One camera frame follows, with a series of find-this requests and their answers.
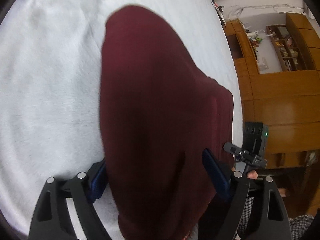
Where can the orange wooden cabinet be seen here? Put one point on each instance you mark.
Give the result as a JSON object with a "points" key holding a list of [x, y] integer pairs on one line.
{"points": [[287, 102]]}

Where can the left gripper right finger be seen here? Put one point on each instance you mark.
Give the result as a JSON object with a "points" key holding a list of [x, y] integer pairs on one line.
{"points": [[219, 174]]}

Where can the checkered right sleeve forearm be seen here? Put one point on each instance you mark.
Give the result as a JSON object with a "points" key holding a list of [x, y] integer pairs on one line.
{"points": [[298, 225]]}

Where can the white fleece bed sheet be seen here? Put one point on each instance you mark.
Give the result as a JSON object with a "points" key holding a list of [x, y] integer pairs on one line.
{"points": [[50, 78]]}

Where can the person right hand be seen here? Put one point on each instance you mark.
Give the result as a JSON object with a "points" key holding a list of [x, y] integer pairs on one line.
{"points": [[284, 191]]}

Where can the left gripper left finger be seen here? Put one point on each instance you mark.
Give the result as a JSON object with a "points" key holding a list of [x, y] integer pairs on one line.
{"points": [[97, 181]]}

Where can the maroon pants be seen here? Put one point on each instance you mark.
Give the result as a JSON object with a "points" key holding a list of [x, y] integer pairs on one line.
{"points": [[158, 112]]}

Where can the wooden wall shelf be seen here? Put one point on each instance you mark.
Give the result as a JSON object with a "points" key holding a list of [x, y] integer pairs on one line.
{"points": [[287, 51]]}

